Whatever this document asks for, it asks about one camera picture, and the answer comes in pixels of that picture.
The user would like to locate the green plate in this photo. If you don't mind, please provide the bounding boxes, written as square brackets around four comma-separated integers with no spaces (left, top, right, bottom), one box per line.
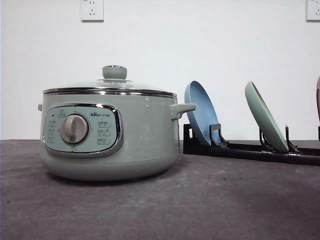
[244,81,289,154]

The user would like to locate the white wall socket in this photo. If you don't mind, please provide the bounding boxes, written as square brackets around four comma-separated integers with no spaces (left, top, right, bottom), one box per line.
[303,0,320,25]
[80,0,105,24]

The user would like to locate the green electric steamer pot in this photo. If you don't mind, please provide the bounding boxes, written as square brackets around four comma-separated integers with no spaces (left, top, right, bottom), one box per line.
[38,93,197,181]

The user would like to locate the pink plate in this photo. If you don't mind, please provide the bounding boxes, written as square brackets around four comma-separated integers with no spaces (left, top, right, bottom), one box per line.
[316,76,320,125]

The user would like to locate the white wall socket left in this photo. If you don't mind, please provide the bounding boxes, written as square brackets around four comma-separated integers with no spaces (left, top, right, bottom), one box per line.
[80,0,105,24]

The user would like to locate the glass lid with green knob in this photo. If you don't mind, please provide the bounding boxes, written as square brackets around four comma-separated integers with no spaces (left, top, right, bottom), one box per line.
[42,64,177,98]

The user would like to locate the black dish rack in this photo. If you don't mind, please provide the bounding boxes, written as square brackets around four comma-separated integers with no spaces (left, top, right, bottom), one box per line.
[183,123,320,166]

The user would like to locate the blue plate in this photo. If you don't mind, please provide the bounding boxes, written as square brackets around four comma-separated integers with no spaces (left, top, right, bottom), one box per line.
[184,80,219,146]

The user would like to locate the white wall socket right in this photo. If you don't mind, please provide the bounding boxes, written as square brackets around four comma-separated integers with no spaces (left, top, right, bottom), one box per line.
[303,0,320,25]

